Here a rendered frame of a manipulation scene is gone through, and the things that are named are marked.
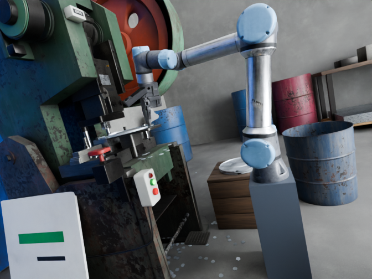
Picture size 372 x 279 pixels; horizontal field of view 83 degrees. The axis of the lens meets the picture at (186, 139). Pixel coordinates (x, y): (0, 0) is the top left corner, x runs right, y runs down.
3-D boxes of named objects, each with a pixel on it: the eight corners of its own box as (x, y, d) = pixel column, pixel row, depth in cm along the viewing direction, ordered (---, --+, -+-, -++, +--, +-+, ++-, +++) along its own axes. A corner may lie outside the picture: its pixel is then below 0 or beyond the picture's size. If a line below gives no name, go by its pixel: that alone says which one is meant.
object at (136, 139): (168, 146, 113) (161, 122, 111) (155, 154, 100) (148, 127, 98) (129, 154, 122) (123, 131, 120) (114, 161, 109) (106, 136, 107)
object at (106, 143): (125, 139, 121) (123, 132, 121) (108, 146, 108) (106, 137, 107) (113, 141, 125) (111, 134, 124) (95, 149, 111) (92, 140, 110)
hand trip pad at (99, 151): (117, 165, 80) (111, 145, 79) (106, 170, 74) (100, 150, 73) (103, 167, 82) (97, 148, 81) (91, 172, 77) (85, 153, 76)
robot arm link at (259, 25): (277, 159, 85) (279, 9, 72) (274, 174, 72) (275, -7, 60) (247, 158, 90) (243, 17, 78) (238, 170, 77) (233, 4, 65)
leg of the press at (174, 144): (209, 227, 145) (177, 98, 132) (205, 238, 135) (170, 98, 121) (105, 229, 179) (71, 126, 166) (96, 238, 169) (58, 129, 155)
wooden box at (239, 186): (278, 197, 161) (270, 154, 155) (283, 228, 126) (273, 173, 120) (226, 201, 175) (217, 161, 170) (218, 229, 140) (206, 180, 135)
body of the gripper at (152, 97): (162, 107, 102) (159, 82, 96) (145, 111, 98) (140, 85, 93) (156, 104, 108) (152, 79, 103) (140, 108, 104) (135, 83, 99)
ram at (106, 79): (129, 110, 116) (114, 55, 112) (112, 113, 102) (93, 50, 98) (105, 116, 123) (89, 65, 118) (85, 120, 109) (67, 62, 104)
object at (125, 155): (156, 145, 133) (154, 136, 132) (109, 171, 91) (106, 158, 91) (118, 152, 144) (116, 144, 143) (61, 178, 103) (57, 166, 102)
